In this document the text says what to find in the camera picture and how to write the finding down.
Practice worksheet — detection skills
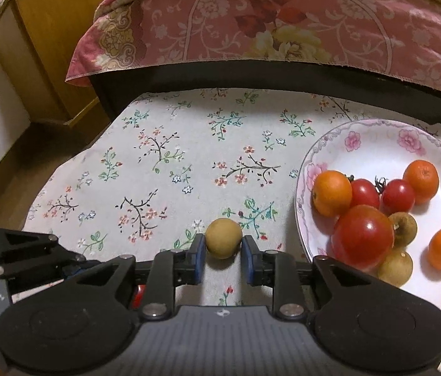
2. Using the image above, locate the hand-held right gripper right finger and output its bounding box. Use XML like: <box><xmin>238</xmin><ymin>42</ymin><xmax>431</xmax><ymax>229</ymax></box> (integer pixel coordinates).
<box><xmin>242</xmin><ymin>236</ymin><xmax>366</xmax><ymax>321</ymax></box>

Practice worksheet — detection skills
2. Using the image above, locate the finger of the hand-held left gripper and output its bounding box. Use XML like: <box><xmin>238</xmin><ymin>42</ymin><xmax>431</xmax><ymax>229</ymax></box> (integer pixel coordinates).
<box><xmin>63</xmin><ymin>260</ymin><xmax>101</xmax><ymax>283</ymax></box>
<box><xmin>0</xmin><ymin>223</ymin><xmax>85</xmax><ymax>287</ymax></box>

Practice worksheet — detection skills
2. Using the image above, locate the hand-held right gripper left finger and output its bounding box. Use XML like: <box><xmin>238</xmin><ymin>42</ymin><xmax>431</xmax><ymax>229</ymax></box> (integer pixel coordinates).
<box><xmin>76</xmin><ymin>235</ymin><xmax>207</xmax><ymax>321</ymax></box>

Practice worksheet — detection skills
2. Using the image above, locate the brown longan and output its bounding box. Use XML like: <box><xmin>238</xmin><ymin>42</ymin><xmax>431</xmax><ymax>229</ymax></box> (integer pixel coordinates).
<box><xmin>388</xmin><ymin>211</ymin><xmax>418</xmax><ymax>249</ymax></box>
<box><xmin>205</xmin><ymin>218</ymin><xmax>243</xmax><ymax>260</ymax></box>
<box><xmin>377</xmin><ymin>248</ymin><xmax>414</xmax><ymax>287</ymax></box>

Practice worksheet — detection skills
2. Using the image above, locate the large red tomato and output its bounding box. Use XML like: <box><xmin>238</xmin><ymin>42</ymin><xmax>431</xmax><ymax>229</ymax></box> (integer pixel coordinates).
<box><xmin>331</xmin><ymin>205</ymin><xmax>395</xmax><ymax>271</ymax></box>

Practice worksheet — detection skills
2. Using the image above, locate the red cherry tomato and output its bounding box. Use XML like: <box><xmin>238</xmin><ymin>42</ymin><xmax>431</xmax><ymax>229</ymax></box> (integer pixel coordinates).
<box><xmin>348</xmin><ymin>178</ymin><xmax>381</xmax><ymax>210</ymax></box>
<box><xmin>380</xmin><ymin>179</ymin><xmax>416</xmax><ymax>215</ymax></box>

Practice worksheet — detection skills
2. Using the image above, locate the white floral plate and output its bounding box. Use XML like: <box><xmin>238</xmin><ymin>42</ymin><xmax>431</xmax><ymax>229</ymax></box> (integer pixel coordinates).
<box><xmin>295</xmin><ymin>118</ymin><xmax>441</xmax><ymax>322</ymax></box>

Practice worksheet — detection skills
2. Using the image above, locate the white floral cloth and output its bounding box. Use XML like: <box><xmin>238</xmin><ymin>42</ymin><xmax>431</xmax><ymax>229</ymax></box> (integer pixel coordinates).
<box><xmin>25</xmin><ymin>88</ymin><xmax>441</xmax><ymax>376</ymax></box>

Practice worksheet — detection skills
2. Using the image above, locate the yellow wooden cabinet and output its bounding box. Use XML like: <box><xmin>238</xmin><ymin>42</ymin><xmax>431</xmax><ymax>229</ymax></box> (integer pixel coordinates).
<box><xmin>0</xmin><ymin>0</ymin><xmax>112</xmax><ymax>128</ymax></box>

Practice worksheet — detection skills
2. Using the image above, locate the pink floral bedsheet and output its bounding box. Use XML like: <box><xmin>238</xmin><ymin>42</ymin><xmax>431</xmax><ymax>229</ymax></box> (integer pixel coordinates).
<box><xmin>66</xmin><ymin>0</ymin><xmax>441</xmax><ymax>100</ymax></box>

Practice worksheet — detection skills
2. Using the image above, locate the dark bed frame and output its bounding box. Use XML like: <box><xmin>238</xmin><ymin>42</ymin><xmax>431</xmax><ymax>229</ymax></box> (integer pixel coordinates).
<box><xmin>89</xmin><ymin>57</ymin><xmax>441</xmax><ymax>134</ymax></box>

